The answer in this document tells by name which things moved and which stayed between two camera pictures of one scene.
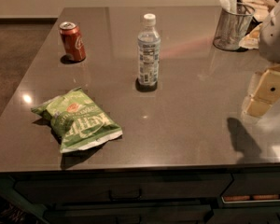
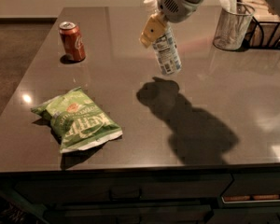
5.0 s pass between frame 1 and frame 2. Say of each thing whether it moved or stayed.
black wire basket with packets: stayed
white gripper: moved
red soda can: stayed
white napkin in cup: stayed
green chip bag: stayed
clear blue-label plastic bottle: moved
